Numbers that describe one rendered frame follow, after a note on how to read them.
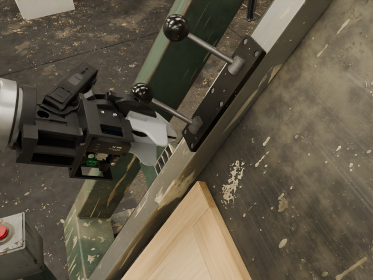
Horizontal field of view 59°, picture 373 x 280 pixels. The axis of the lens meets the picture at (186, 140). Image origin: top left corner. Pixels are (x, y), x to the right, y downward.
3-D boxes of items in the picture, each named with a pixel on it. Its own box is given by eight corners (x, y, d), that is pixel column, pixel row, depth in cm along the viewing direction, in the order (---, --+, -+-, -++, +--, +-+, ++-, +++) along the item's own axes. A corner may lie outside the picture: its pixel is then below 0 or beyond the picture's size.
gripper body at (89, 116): (116, 183, 41) (8, 175, 34) (104, 136, 46) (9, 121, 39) (141, 139, 37) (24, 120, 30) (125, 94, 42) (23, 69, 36)
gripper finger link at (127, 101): (147, 135, 45) (85, 124, 40) (144, 126, 46) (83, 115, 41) (162, 109, 43) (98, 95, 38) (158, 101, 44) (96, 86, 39)
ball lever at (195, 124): (198, 130, 57) (129, 93, 55) (209, 114, 55) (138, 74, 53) (196, 142, 54) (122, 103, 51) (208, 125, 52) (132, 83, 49)
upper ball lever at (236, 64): (236, 74, 51) (160, 29, 48) (251, 54, 49) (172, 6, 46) (237, 84, 48) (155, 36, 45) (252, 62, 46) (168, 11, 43)
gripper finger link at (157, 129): (186, 160, 45) (125, 151, 40) (172, 131, 49) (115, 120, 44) (197, 144, 44) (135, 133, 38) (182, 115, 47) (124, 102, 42)
